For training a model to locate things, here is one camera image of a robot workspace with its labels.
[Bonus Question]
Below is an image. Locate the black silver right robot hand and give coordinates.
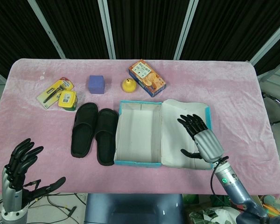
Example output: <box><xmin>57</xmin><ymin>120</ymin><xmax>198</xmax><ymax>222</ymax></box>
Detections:
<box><xmin>176</xmin><ymin>113</ymin><xmax>224</xmax><ymax>163</ymax></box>

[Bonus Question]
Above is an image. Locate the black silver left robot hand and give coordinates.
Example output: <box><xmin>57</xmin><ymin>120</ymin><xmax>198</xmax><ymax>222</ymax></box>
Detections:
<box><xmin>1</xmin><ymin>138</ymin><xmax>67</xmax><ymax>212</ymax></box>

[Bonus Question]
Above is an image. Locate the black slipper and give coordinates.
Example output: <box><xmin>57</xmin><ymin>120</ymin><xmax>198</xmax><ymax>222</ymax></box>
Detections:
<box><xmin>95</xmin><ymin>108</ymin><xmax>119</xmax><ymax>167</ymax></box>
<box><xmin>70</xmin><ymin>102</ymin><xmax>99</xmax><ymax>158</ymax></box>

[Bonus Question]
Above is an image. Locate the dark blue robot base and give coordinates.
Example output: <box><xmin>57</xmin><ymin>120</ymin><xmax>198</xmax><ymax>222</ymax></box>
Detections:
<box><xmin>84</xmin><ymin>193</ymin><xmax>185</xmax><ymax>224</ymax></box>

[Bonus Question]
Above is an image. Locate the teal cardboard shoe box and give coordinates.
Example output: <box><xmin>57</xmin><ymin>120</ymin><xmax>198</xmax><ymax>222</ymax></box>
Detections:
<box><xmin>113</xmin><ymin>98</ymin><xmax>213</xmax><ymax>169</ymax></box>

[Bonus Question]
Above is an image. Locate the orange cracker box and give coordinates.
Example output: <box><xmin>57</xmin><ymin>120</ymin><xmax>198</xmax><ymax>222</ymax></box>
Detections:
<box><xmin>127</xmin><ymin>59</ymin><xmax>167</xmax><ymax>98</ymax></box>

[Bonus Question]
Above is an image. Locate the pink plush tablecloth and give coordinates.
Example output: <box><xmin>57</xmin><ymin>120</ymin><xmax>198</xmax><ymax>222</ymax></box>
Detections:
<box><xmin>0</xmin><ymin>58</ymin><xmax>280</xmax><ymax>196</ymax></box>

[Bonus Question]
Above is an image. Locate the white green patterned bag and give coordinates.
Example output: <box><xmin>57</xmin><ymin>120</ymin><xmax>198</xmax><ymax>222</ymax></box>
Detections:
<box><xmin>188</xmin><ymin>203</ymin><xmax>238</xmax><ymax>224</ymax></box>

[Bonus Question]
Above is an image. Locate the yellow toy pear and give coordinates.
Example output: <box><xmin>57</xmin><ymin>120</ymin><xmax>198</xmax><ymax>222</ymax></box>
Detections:
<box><xmin>121</xmin><ymin>78</ymin><xmax>138</xmax><ymax>93</ymax></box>

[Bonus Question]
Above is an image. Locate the yellow razor blister pack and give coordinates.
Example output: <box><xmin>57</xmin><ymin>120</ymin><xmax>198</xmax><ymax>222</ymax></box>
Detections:
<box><xmin>36</xmin><ymin>77</ymin><xmax>75</xmax><ymax>110</ymax></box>

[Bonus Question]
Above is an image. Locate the yellow-lidded green container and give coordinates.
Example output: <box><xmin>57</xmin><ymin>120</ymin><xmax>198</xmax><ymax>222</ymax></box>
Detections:
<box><xmin>58</xmin><ymin>90</ymin><xmax>79</xmax><ymax>112</ymax></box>

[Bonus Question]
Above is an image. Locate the black curtain panel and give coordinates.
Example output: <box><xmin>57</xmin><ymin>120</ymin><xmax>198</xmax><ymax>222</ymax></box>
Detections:
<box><xmin>107</xmin><ymin>0</ymin><xmax>191</xmax><ymax>60</ymax></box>
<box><xmin>35</xmin><ymin>0</ymin><xmax>110</xmax><ymax>59</ymax></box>
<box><xmin>0</xmin><ymin>0</ymin><xmax>63</xmax><ymax>80</ymax></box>
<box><xmin>181</xmin><ymin>0</ymin><xmax>280</xmax><ymax>75</ymax></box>

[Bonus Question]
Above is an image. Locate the purple foam cube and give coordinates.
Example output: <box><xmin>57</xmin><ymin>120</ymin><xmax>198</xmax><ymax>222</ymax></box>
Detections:
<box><xmin>87</xmin><ymin>75</ymin><xmax>106</xmax><ymax>95</ymax></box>

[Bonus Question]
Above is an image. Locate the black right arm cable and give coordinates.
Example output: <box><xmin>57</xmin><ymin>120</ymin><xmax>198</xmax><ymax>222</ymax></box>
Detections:
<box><xmin>209</xmin><ymin>156</ymin><xmax>230</xmax><ymax>195</ymax></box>

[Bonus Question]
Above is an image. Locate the white floor cable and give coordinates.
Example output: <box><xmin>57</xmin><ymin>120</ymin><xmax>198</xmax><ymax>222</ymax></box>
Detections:
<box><xmin>0</xmin><ymin>195</ymin><xmax>87</xmax><ymax>224</ymax></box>

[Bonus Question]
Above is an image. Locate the black floor cable with plug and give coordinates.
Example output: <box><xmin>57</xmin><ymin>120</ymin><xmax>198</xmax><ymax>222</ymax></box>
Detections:
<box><xmin>50</xmin><ymin>204</ymin><xmax>77</xmax><ymax>224</ymax></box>

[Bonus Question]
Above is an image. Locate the metal chair frame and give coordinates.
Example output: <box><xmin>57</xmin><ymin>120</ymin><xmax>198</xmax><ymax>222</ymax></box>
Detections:
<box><xmin>262</xmin><ymin>91</ymin><xmax>280</xmax><ymax>126</ymax></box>

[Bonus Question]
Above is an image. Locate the grey partition post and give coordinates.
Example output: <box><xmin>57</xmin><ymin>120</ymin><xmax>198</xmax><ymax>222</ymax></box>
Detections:
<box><xmin>174</xmin><ymin>0</ymin><xmax>199</xmax><ymax>60</ymax></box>
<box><xmin>27</xmin><ymin>0</ymin><xmax>66</xmax><ymax>59</ymax></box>
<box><xmin>98</xmin><ymin>0</ymin><xmax>117</xmax><ymax>59</ymax></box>
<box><xmin>249</xmin><ymin>17</ymin><xmax>280</xmax><ymax>66</ymax></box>

